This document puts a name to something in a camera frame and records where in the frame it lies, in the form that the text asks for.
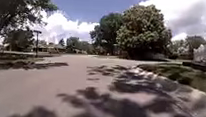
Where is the dark green tree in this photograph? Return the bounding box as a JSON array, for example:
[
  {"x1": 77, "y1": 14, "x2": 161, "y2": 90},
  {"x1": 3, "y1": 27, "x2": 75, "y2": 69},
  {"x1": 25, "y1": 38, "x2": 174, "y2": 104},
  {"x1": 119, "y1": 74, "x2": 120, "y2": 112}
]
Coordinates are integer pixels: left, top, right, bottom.
[{"x1": 88, "y1": 11, "x2": 124, "y2": 56}]

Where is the row of distant trees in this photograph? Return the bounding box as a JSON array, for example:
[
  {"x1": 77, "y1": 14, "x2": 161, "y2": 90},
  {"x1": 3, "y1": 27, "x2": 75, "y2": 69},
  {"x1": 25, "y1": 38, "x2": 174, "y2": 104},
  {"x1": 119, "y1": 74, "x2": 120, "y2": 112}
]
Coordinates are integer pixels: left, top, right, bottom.
[{"x1": 37, "y1": 35, "x2": 98, "y2": 55}]

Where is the big leafy tree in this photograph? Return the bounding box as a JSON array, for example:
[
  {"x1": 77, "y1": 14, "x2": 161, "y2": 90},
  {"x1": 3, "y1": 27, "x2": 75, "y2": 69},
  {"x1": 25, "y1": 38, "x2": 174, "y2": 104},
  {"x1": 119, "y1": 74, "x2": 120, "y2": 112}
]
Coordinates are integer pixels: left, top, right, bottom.
[{"x1": 114, "y1": 2, "x2": 174, "y2": 61}]

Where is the grey asphalt road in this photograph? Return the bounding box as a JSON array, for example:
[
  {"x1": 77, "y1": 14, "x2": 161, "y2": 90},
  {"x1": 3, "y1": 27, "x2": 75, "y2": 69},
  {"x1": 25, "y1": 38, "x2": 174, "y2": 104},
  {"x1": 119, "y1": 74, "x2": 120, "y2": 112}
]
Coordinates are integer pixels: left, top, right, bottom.
[{"x1": 0, "y1": 50, "x2": 206, "y2": 117}]

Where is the low building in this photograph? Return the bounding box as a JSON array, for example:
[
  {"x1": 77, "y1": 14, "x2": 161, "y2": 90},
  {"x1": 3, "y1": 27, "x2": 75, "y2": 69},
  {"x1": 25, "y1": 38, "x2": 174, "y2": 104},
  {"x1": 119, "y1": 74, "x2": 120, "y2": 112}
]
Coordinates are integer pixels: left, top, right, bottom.
[{"x1": 32, "y1": 41, "x2": 68, "y2": 55}]

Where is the pale concrete kerb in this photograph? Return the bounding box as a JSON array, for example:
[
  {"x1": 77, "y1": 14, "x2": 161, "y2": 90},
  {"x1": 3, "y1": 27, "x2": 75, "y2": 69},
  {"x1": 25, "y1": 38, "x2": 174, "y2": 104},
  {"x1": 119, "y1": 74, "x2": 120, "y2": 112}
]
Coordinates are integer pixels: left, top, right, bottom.
[{"x1": 135, "y1": 64, "x2": 206, "y2": 117}]

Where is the grass verge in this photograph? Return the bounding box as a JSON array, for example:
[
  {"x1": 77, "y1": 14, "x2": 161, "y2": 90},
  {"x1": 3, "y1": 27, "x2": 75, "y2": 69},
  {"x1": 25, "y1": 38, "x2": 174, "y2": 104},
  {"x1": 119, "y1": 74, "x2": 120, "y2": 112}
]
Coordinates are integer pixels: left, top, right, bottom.
[{"x1": 138, "y1": 59, "x2": 206, "y2": 95}]

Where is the grass strip with kerb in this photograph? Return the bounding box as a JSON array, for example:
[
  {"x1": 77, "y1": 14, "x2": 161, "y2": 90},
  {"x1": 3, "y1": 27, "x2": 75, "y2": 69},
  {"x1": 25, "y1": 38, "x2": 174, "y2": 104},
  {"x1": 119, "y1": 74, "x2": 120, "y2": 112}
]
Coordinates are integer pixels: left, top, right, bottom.
[{"x1": 0, "y1": 52, "x2": 70, "y2": 76}]

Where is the round bushy tree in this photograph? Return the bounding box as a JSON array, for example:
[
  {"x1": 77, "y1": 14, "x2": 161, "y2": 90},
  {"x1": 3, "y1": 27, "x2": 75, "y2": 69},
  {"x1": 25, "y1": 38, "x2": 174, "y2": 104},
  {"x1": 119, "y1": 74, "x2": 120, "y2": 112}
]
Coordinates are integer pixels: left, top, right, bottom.
[{"x1": 184, "y1": 34, "x2": 206, "y2": 58}]

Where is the large dark tree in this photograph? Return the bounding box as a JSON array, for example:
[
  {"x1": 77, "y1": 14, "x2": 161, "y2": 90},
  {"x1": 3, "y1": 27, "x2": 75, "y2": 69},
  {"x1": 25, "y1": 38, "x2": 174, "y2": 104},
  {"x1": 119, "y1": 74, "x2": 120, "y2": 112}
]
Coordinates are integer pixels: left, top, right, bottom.
[{"x1": 0, "y1": 0, "x2": 60, "y2": 56}]

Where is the pale building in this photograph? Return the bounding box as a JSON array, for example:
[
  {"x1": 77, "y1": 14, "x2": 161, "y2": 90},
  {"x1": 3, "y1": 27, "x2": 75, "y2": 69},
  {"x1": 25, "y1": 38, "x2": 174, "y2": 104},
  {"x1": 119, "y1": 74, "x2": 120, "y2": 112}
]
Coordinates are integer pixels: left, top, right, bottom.
[{"x1": 192, "y1": 37, "x2": 206, "y2": 65}]

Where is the street sign post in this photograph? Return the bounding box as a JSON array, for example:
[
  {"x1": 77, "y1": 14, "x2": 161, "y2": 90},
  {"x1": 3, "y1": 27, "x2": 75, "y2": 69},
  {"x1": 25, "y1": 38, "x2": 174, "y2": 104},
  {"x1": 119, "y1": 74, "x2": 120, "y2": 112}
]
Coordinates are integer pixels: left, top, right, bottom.
[{"x1": 31, "y1": 29, "x2": 43, "y2": 59}]

